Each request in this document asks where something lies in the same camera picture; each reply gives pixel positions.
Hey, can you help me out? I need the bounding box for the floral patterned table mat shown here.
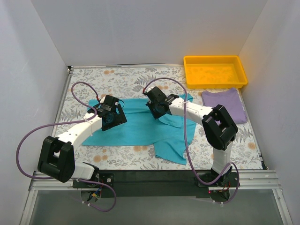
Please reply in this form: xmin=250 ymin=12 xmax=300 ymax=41
xmin=54 ymin=67 xmax=263 ymax=170

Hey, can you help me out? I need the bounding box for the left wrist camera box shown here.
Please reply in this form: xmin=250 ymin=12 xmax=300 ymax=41
xmin=97 ymin=96 xmax=106 ymax=104

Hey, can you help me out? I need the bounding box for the folded purple t shirt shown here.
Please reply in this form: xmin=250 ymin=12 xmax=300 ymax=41
xmin=202 ymin=88 xmax=247 ymax=124

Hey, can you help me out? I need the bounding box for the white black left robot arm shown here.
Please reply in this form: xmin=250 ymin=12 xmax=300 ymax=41
xmin=37 ymin=95 xmax=127 ymax=188

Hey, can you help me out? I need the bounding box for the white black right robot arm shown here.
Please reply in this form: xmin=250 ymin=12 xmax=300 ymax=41
xmin=142 ymin=87 xmax=238 ymax=186

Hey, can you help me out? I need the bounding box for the teal t shirt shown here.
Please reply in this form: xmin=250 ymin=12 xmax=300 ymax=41
xmin=82 ymin=98 xmax=187 ymax=165

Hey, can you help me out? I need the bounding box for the aluminium table frame rail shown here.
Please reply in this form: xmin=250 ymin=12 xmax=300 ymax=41
xmin=20 ymin=64 xmax=293 ymax=225

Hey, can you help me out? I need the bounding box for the yellow plastic tray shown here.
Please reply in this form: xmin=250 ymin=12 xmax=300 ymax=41
xmin=183 ymin=55 xmax=248 ymax=89

